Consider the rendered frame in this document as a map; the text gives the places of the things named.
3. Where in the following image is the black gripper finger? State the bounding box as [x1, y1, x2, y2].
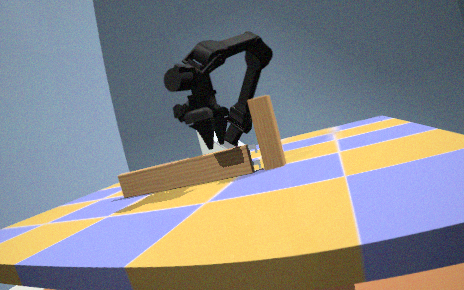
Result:
[189, 119, 214, 150]
[214, 117, 229, 145]

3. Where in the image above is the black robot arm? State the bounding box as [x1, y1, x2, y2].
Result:
[164, 31, 272, 146]

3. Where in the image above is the wooden rail with metal hooks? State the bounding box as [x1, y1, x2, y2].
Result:
[118, 144, 262, 198]

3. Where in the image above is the wooden post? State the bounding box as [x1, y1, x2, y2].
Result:
[247, 96, 286, 171]

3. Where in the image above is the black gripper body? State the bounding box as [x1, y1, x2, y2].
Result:
[184, 86, 230, 124]

